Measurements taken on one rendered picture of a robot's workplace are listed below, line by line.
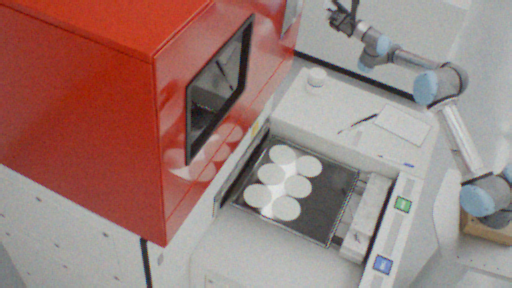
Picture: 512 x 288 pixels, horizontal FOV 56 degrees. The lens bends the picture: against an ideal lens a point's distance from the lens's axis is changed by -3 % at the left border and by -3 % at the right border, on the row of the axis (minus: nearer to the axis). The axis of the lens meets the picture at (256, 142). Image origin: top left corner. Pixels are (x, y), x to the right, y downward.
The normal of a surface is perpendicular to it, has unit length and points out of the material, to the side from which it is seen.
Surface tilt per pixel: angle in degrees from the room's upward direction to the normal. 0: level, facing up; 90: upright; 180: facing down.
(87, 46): 90
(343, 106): 0
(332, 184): 0
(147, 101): 90
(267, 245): 0
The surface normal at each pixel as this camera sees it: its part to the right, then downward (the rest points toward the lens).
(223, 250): 0.11, -0.66
